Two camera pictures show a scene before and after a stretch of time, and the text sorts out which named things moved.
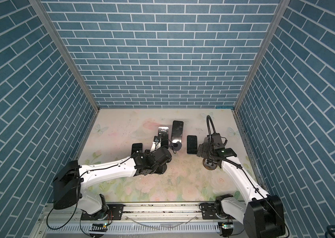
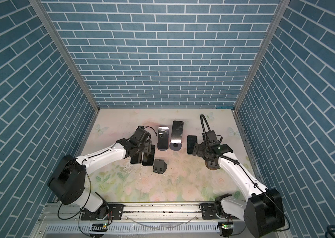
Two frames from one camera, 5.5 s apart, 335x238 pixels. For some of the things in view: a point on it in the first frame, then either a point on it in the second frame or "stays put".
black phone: x=192 y=144 stays put
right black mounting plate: x=208 y=211 stays put
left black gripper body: x=153 y=169 -> x=141 y=147
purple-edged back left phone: x=163 y=133 stays put
